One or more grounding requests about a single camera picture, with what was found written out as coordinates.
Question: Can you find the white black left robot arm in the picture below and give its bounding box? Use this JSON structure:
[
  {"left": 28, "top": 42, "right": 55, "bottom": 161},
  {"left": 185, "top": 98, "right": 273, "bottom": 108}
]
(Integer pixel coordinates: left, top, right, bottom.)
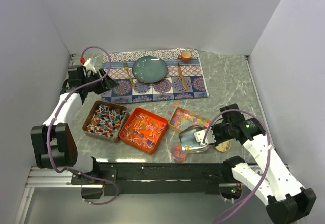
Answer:
[{"left": 31, "top": 65, "right": 117, "bottom": 184}]

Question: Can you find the orange tray of candies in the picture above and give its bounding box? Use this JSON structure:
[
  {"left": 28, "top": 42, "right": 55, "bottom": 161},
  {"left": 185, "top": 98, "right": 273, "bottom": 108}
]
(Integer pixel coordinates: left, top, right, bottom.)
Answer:
[{"left": 119, "top": 107, "right": 168, "bottom": 155}]

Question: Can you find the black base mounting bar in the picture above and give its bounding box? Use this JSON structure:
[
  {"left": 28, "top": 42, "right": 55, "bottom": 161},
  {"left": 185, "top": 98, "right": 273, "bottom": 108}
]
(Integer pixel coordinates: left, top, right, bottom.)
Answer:
[{"left": 71, "top": 163, "right": 237, "bottom": 198}]

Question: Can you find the patterned cloth placemat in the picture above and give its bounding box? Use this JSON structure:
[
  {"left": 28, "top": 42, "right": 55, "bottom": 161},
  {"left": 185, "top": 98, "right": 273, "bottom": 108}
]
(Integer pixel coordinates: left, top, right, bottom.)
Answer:
[{"left": 102, "top": 48, "right": 209, "bottom": 104}]

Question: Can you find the teal ceramic plate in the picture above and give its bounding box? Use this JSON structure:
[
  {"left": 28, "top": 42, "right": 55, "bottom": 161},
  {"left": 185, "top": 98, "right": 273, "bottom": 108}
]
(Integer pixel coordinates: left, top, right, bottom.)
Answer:
[{"left": 132, "top": 56, "right": 168, "bottom": 84}]

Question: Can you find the gold round jar lid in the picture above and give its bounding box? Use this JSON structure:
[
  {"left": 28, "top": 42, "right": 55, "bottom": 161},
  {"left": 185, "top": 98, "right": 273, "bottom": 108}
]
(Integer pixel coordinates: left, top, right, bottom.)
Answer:
[{"left": 215, "top": 140, "right": 231, "bottom": 153}]

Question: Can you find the orange coffee cup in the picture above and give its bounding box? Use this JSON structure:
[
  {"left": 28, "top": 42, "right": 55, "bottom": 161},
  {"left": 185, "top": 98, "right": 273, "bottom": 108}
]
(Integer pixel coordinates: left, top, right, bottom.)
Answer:
[{"left": 178, "top": 51, "right": 192, "bottom": 63}]

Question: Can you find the aluminium frame rail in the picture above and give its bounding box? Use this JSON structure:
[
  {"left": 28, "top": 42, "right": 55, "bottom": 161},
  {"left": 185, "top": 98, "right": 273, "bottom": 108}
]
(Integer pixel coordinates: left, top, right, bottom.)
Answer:
[{"left": 25, "top": 167, "right": 101, "bottom": 188}]

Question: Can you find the gold fork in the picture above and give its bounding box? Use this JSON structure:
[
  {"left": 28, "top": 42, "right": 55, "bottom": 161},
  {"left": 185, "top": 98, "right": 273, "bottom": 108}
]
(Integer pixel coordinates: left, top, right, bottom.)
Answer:
[{"left": 123, "top": 61, "right": 135, "bottom": 87}]

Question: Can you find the silver metal scoop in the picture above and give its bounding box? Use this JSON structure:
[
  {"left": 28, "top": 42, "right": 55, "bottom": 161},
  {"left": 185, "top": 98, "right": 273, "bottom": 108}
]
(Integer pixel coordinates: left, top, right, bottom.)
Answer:
[{"left": 178, "top": 125, "right": 216, "bottom": 153}]

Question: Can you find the clear plastic jar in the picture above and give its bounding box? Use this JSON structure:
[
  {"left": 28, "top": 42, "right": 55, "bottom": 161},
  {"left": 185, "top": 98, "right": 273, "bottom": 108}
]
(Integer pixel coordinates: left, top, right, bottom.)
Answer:
[{"left": 170, "top": 143, "right": 187, "bottom": 163}]

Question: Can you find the gold tin of star candies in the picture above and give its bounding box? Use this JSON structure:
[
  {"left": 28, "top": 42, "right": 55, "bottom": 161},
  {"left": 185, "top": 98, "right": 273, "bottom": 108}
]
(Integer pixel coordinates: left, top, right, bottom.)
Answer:
[{"left": 169, "top": 107, "right": 211, "bottom": 133}]

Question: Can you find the brown tin of lollipops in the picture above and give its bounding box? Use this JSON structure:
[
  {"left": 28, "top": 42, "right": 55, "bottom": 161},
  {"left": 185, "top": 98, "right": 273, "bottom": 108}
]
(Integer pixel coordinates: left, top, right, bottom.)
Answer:
[{"left": 82, "top": 100, "right": 129, "bottom": 143}]

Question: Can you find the gold knife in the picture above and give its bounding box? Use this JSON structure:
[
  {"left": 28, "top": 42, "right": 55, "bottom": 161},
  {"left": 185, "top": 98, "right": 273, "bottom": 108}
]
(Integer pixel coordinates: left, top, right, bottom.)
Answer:
[{"left": 177, "top": 63, "right": 187, "bottom": 91}]

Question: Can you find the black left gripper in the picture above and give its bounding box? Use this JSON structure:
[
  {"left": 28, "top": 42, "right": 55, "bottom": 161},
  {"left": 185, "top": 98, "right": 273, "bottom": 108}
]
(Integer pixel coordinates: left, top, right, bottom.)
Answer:
[{"left": 82, "top": 68, "right": 119, "bottom": 95}]

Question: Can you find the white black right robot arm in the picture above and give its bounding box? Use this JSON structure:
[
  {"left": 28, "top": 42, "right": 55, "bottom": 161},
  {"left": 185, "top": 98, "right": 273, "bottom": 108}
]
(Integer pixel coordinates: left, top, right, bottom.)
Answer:
[{"left": 209, "top": 104, "right": 317, "bottom": 223}]

